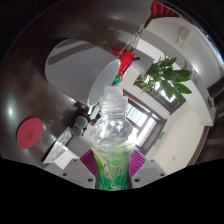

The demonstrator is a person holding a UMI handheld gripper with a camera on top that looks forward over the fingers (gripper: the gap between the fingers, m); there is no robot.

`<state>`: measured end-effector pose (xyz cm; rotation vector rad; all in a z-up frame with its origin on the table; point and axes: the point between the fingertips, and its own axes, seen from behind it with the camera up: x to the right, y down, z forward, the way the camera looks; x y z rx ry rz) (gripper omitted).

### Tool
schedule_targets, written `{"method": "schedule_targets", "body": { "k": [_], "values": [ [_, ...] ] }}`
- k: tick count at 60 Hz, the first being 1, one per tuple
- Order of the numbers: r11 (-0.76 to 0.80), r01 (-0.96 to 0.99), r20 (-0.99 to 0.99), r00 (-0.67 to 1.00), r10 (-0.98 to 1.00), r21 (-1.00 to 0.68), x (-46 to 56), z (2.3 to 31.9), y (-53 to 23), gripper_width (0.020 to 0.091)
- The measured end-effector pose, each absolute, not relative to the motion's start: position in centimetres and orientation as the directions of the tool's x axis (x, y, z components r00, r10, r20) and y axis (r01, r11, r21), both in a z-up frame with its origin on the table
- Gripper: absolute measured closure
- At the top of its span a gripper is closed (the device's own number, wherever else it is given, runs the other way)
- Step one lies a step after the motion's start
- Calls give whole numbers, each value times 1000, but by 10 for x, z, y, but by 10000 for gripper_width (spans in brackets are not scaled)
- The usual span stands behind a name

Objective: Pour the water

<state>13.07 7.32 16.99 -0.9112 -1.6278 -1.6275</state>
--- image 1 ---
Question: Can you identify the grey microphone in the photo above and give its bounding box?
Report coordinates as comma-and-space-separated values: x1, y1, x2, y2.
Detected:
73, 115, 89, 129
69, 125, 84, 137

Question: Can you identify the red box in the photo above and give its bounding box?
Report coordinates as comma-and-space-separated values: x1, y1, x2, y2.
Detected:
111, 46, 141, 79

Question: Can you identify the dark wooden glass door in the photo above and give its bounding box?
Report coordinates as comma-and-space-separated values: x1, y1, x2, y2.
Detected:
124, 89, 168, 156

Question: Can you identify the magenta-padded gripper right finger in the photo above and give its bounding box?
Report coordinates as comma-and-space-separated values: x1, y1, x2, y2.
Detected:
128, 148, 169, 189

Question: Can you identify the green book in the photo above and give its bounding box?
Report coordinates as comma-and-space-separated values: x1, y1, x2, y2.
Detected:
88, 103, 101, 121

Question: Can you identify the red carpeted staircase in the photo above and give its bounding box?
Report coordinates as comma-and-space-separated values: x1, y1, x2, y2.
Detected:
149, 0, 181, 19

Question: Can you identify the small potted green plant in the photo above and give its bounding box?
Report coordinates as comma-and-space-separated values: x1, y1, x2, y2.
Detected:
133, 55, 194, 105

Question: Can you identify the clear green-labelled drink bottle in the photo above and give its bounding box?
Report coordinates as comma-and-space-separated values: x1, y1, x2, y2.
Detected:
89, 85, 138, 192

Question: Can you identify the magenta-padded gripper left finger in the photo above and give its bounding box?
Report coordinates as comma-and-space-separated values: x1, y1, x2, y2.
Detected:
59, 148, 100, 190

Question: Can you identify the short white wall unit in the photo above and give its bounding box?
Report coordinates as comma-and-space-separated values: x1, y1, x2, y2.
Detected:
175, 25, 192, 48

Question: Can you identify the flat round red coaster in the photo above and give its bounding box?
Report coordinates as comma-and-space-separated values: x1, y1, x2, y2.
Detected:
16, 116, 44, 150

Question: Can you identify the wide dark-framed window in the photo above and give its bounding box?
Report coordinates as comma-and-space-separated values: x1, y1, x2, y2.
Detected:
133, 73, 181, 116

